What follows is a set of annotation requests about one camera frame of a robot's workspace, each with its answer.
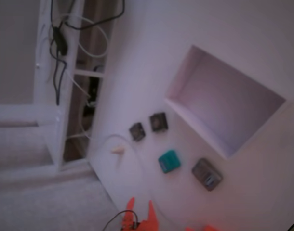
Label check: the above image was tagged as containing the small beige connector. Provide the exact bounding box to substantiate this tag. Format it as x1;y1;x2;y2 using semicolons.
110;144;126;154

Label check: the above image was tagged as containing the white furniture frame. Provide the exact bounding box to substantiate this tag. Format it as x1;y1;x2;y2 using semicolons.
0;0;109;173

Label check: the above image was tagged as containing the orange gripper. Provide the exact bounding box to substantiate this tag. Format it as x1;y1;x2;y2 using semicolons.
121;197;160;231

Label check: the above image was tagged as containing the green cube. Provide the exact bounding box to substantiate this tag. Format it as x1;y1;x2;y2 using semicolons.
158;149;182;174

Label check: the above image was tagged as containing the orange robot base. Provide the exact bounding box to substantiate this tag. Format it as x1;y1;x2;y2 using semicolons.
184;224;219;231

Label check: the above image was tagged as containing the white open bin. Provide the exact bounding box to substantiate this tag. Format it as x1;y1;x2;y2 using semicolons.
163;44;287;160

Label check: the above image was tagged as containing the looped white cable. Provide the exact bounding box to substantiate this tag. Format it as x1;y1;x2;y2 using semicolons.
61;13;109;59

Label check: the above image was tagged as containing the black cable with adapter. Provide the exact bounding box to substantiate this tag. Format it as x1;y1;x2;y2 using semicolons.
49;0;126;106

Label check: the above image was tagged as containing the thin white hanging cable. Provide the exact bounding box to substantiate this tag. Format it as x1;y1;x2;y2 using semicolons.
64;68;93;143

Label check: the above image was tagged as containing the thin black robot wire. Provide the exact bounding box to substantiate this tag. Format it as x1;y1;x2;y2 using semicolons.
102;210;140;231

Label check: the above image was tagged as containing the grey cube with blue mark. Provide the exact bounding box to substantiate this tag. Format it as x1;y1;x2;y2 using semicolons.
191;157;224;192

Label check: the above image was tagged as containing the small dark cube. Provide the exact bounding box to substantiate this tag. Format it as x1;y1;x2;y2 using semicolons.
128;122;146;142
148;112;169;132

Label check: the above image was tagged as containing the thin white table cable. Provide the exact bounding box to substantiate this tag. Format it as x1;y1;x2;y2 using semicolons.
98;134;184;231

